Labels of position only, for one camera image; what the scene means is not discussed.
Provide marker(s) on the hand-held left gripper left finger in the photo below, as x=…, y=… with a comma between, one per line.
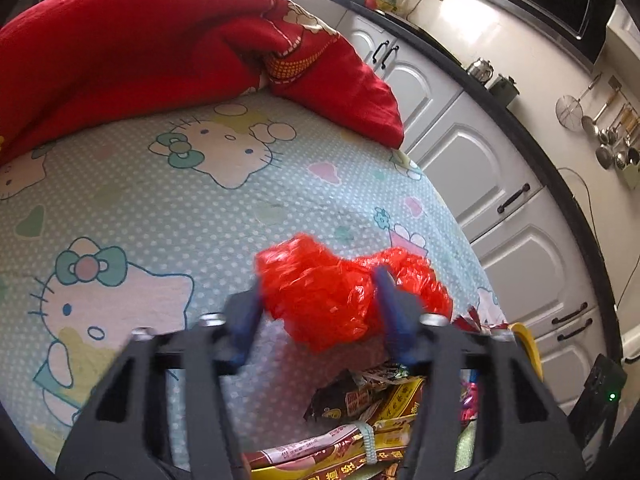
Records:
x=244, y=321

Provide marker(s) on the brown sausage packet bundle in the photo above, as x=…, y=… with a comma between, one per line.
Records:
x=310, y=455

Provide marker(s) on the black kitchen countertop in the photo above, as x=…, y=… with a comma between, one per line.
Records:
x=530, y=142

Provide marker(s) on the cartoon cat printed bedsheet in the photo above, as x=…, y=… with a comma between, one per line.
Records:
x=200, y=220

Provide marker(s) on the white kitchen cabinets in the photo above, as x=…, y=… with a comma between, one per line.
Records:
x=475, y=145

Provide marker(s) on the dark brown snack wrapper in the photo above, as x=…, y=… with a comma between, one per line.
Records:
x=340, y=400

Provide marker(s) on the yellow rimmed black bin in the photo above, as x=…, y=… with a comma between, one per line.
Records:
x=527, y=342

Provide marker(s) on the steel kettle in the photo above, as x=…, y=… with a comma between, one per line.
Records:
x=481, y=69

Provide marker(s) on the yellow snack packet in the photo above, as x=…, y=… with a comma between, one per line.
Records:
x=400, y=400

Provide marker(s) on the dark lidded pot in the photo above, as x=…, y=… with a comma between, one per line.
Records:
x=504, y=89

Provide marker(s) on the pale green plush pouch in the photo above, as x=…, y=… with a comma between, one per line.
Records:
x=467, y=447

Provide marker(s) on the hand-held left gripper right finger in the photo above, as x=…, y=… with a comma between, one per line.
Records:
x=395, y=310

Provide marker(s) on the pink foil wrapper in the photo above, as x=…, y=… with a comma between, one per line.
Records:
x=469, y=400

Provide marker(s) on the red blanket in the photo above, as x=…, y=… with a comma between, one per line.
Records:
x=125, y=50

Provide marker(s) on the red plastic bag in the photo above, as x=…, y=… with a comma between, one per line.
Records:
x=325, y=300

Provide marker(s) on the row of hanging steel utensils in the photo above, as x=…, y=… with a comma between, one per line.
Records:
x=617, y=140

